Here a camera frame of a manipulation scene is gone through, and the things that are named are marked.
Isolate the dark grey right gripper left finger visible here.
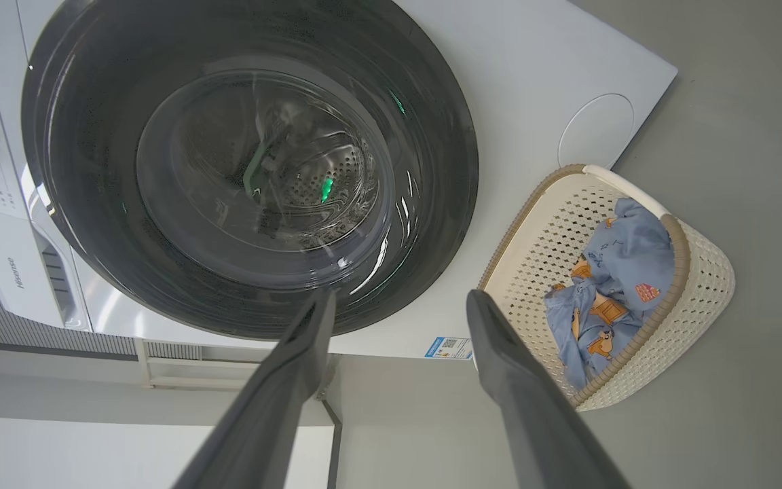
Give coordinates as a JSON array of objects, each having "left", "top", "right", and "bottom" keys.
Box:
[{"left": 174, "top": 288, "right": 338, "bottom": 489}]

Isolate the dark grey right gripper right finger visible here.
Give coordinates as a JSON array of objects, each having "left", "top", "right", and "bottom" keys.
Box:
[{"left": 466, "top": 289, "right": 629, "bottom": 489}]

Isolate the blue cartoon print garment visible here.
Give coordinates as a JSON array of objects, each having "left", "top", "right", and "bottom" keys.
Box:
[
  {"left": 581, "top": 197, "right": 677, "bottom": 316},
  {"left": 544, "top": 268, "right": 644, "bottom": 391}
]

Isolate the black glass washing machine door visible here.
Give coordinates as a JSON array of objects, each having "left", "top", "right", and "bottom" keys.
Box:
[{"left": 21, "top": 0, "right": 480, "bottom": 340}]

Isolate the white front-load washing machine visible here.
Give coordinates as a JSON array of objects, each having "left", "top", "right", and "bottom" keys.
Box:
[{"left": 0, "top": 0, "right": 678, "bottom": 361}]

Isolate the blue white energy label sticker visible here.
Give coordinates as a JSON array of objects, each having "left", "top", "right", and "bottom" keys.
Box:
[{"left": 424, "top": 336, "right": 474, "bottom": 361}]

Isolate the cream perforated laundry basket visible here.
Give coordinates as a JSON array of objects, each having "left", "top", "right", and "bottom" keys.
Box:
[{"left": 476, "top": 163, "right": 736, "bottom": 413}]

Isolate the round white filter cover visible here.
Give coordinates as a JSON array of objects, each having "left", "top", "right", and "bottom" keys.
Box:
[{"left": 557, "top": 93, "right": 636, "bottom": 169}]

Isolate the white detergent drawer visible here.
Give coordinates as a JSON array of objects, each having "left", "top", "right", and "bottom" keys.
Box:
[{"left": 0, "top": 200, "right": 93, "bottom": 333}]

